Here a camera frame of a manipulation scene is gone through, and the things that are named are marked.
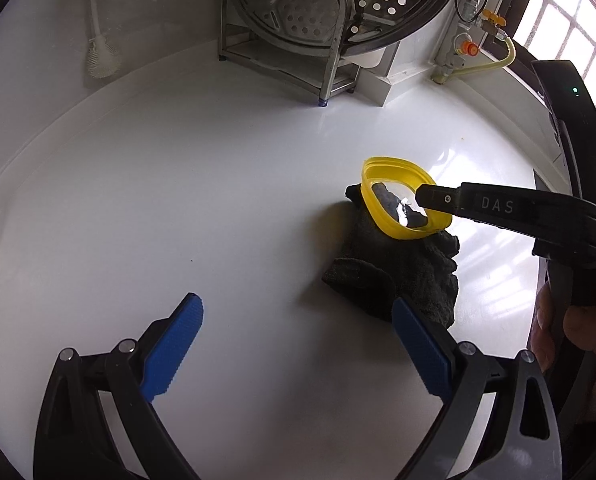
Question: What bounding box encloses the yellow gas hose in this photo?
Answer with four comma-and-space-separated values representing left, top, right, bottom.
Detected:
445, 35, 517, 81

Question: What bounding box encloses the person's right hand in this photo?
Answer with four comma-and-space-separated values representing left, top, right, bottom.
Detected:
532, 284, 596, 431

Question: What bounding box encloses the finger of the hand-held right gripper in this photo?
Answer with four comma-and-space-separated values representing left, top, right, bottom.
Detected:
414, 180, 596, 268

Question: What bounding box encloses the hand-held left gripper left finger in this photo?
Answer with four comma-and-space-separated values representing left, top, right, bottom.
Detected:
33, 292, 204, 480

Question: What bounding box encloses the yellow plastic lid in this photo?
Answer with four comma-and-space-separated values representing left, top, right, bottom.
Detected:
360, 156, 454, 239

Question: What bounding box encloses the steel dish rack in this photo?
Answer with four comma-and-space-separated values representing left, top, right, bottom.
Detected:
219, 0, 361, 107

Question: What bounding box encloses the white bottle brush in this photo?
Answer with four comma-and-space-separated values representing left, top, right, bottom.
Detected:
85, 0, 124, 79

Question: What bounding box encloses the dark grey cloth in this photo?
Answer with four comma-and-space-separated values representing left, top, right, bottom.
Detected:
321, 182, 461, 331

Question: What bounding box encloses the gas regulator with orange knob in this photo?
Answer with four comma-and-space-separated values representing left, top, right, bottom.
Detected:
433, 25, 480, 86

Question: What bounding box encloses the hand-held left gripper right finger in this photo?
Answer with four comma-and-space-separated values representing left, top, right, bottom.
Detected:
391, 296, 564, 480

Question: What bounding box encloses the large barred window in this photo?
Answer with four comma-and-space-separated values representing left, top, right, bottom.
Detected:
513, 0, 596, 146

